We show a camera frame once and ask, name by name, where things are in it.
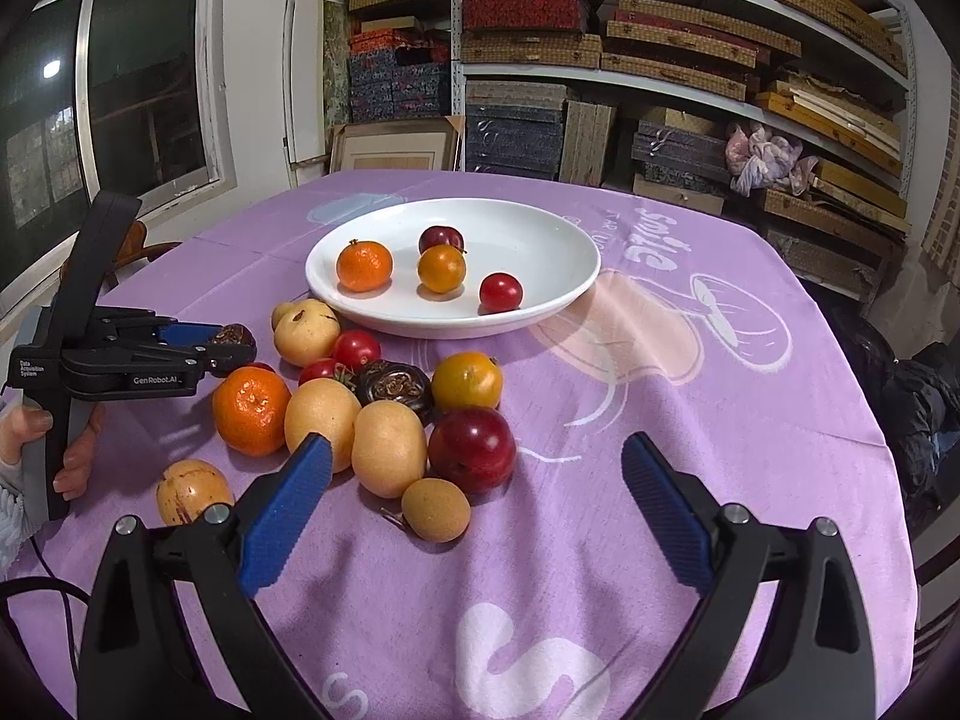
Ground orange yellow round fruit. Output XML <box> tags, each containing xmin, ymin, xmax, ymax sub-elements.
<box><xmin>417</xmin><ymin>244</ymin><xmax>467</xmax><ymax>294</ymax></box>
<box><xmin>430</xmin><ymin>352</ymin><xmax>504</xmax><ymax>413</ymax></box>

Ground stack of dark blue boxes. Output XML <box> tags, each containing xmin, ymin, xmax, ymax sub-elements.
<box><xmin>632</xmin><ymin>120</ymin><xmax>732</xmax><ymax>185</ymax></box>
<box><xmin>465</xmin><ymin>109</ymin><xmax>567</xmax><ymax>181</ymax></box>

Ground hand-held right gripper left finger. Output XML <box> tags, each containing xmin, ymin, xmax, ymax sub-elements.
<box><xmin>77</xmin><ymin>431</ymin><xmax>335</xmax><ymax>720</ymax></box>

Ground small dark wrinkled fruit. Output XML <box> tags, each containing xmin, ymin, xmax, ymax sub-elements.
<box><xmin>206</xmin><ymin>323</ymin><xmax>258</xmax><ymax>365</ymax></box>

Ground orange tangerine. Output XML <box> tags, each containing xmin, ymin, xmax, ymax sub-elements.
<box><xmin>335</xmin><ymin>238</ymin><xmax>395</xmax><ymax>293</ymax></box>
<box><xmin>211</xmin><ymin>365</ymin><xmax>292</xmax><ymax>458</ymax></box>

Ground black cable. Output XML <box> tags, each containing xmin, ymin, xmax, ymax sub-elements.
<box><xmin>0</xmin><ymin>532</ymin><xmax>95</xmax><ymax>720</ymax></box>

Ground white metal shelf rack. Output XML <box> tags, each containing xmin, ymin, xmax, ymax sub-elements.
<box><xmin>450</xmin><ymin>0</ymin><xmax>920</xmax><ymax>241</ymax></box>

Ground white board panel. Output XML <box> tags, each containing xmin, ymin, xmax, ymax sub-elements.
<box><xmin>281</xmin><ymin>0</ymin><xmax>331</xmax><ymax>192</ymax></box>

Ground black bag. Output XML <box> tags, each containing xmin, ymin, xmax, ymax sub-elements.
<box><xmin>825</xmin><ymin>307</ymin><xmax>960</xmax><ymax>526</ymax></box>

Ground dark brown ridged fruit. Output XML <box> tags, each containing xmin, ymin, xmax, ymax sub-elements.
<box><xmin>354</xmin><ymin>360</ymin><xmax>436</xmax><ymax>425</ymax></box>

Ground purple printed tablecloth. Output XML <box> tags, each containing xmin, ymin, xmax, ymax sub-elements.
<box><xmin>7</xmin><ymin>169</ymin><xmax>920</xmax><ymax>720</ymax></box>

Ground small tan round fruit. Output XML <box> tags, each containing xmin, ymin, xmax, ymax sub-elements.
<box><xmin>400</xmin><ymin>478</ymin><xmax>472</xmax><ymax>543</ymax></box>

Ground wooden chair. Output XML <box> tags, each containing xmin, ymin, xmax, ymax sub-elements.
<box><xmin>105</xmin><ymin>217</ymin><xmax>181</xmax><ymax>293</ymax></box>

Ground wooden picture frame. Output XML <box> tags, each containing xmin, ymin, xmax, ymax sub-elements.
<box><xmin>330</xmin><ymin>116</ymin><xmax>462</xmax><ymax>175</ymax></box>

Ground small red plum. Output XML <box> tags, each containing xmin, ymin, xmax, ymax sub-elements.
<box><xmin>478</xmin><ymin>272</ymin><xmax>524</xmax><ymax>314</ymax></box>

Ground green marbled board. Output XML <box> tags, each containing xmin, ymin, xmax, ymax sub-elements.
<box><xmin>322</xmin><ymin>0</ymin><xmax>353</xmax><ymax>128</ymax></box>

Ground yellow speckled passion fruit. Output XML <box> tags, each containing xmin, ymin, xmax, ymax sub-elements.
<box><xmin>156</xmin><ymin>459</ymin><xmax>236</xmax><ymax>527</ymax></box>

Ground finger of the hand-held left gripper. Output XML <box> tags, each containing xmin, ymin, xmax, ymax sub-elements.
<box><xmin>94</xmin><ymin>309</ymin><xmax>226</xmax><ymax>350</ymax></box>
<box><xmin>124</xmin><ymin>343</ymin><xmax>257</xmax><ymax>380</ymax></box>

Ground yellow pear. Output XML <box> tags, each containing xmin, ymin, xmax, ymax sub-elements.
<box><xmin>271</xmin><ymin>298</ymin><xmax>342</xmax><ymax>367</ymax></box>
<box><xmin>351</xmin><ymin>400</ymin><xmax>428</xmax><ymax>500</ymax></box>

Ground large red apple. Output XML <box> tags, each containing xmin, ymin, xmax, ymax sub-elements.
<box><xmin>427</xmin><ymin>406</ymin><xmax>518</xmax><ymax>494</ymax></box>

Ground pile of assorted patterned boxes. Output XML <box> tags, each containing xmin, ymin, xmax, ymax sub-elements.
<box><xmin>337</xmin><ymin>0</ymin><xmax>453</xmax><ymax>121</ymax></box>

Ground pink crumpled cloth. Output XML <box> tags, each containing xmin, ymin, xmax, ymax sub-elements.
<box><xmin>726</xmin><ymin>122</ymin><xmax>820</xmax><ymax>196</ymax></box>

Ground small orange fruit bottom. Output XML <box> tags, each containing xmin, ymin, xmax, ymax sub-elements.
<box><xmin>283</xmin><ymin>378</ymin><xmax>363</xmax><ymax>473</ymax></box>

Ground dark red plum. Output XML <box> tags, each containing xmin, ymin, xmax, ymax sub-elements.
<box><xmin>418</xmin><ymin>225</ymin><xmax>466</xmax><ymax>254</ymax></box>

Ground white plate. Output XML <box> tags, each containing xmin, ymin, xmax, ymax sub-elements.
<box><xmin>304</xmin><ymin>197</ymin><xmax>603</xmax><ymax>340</ymax></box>

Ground white framed window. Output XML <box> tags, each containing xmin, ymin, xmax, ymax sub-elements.
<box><xmin>0</xmin><ymin>0</ymin><xmax>241</xmax><ymax>316</ymax></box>

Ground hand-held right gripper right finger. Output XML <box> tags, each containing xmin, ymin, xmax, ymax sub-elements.
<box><xmin>621</xmin><ymin>431</ymin><xmax>878</xmax><ymax>720</ymax></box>

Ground brick patterned sheet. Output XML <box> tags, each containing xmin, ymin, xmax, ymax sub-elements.
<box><xmin>919</xmin><ymin>67</ymin><xmax>960</xmax><ymax>286</ymax></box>

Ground person's left forearm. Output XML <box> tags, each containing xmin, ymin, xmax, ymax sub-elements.
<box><xmin>0</xmin><ymin>457</ymin><xmax>38</xmax><ymax>578</ymax></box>

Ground person's left hand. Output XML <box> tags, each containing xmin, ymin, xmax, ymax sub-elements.
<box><xmin>0</xmin><ymin>401</ymin><xmax>106</xmax><ymax>503</ymax></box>

